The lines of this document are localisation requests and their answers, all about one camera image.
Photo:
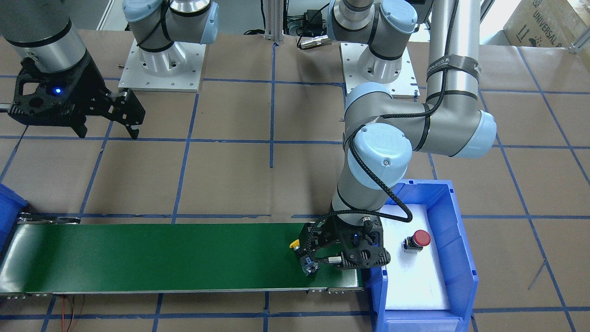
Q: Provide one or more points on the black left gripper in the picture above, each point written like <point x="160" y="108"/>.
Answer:
<point x="328" y="238"/>

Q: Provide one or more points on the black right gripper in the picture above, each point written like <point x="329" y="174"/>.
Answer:
<point x="87" y="87"/>

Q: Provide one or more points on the yellow push button switch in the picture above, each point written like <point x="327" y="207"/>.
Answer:
<point x="308" y="265"/>

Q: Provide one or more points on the red push button switch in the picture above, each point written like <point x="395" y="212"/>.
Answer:
<point x="417" y="242"/>

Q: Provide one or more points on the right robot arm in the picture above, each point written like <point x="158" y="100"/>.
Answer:
<point x="44" y="29"/>

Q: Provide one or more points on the white foam pad in bin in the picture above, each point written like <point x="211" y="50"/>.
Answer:
<point x="415" y="281"/>

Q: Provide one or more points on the blue bin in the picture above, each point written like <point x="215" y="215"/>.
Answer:
<point x="11" y="204"/>
<point x="456" y="262"/>

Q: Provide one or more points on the green conveyor belt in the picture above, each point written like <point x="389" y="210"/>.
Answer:
<point x="63" y="257"/>

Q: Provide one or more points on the silver cylindrical connector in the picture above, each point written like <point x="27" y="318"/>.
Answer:
<point x="314" y="42"/>

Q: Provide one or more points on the black power adapter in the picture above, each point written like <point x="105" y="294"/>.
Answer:
<point x="313" y="18"/>

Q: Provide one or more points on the cardboard box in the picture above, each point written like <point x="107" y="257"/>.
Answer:
<point x="547" y="23"/>

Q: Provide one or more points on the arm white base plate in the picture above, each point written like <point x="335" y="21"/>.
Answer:
<point x="405" y="85"/>
<point x="161" y="78"/>

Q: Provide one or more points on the aluminium frame post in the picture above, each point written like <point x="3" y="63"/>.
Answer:
<point x="274" y="11"/>

